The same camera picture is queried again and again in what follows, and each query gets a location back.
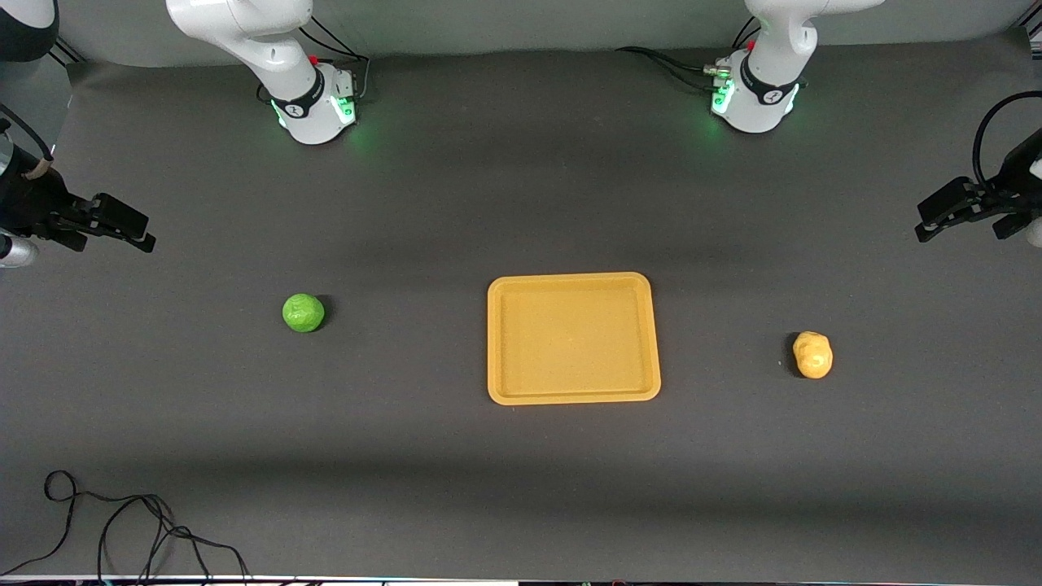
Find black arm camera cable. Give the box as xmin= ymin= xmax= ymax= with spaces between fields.
xmin=0 ymin=104 xmax=55 ymax=176
xmin=972 ymin=90 xmax=1042 ymax=195

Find black arm base cables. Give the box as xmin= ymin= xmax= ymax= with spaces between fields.
xmin=616 ymin=16 xmax=762 ymax=92
xmin=256 ymin=16 xmax=372 ymax=107

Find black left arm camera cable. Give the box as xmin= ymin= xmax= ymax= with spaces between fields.
xmin=972 ymin=90 xmax=1042 ymax=195

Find dark grey table mat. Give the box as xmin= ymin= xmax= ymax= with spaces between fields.
xmin=0 ymin=28 xmax=1042 ymax=584

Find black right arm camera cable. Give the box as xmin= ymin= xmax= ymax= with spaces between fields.
xmin=0 ymin=104 xmax=55 ymax=176

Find black right arm base cables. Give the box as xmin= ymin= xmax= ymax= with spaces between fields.
xmin=256 ymin=16 xmax=372 ymax=107

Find loose black cable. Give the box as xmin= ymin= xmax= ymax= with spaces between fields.
xmin=0 ymin=470 xmax=250 ymax=584

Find yellow lemon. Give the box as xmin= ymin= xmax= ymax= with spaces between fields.
xmin=792 ymin=330 xmax=834 ymax=380

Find orange plastic tray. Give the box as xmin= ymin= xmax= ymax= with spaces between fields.
xmin=487 ymin=272 xmax=662 ymax=406

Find black left arm base cables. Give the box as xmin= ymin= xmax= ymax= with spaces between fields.
xmin=616 ymin=16 xmax=762 ymax=92

